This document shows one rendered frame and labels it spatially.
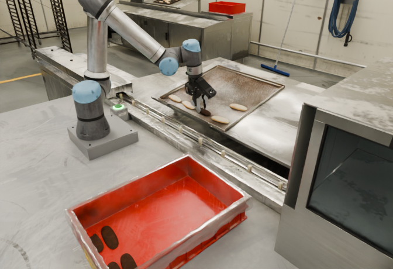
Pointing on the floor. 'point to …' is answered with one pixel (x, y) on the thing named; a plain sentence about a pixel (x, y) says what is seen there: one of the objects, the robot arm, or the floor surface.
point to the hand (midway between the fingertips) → (202, 109)
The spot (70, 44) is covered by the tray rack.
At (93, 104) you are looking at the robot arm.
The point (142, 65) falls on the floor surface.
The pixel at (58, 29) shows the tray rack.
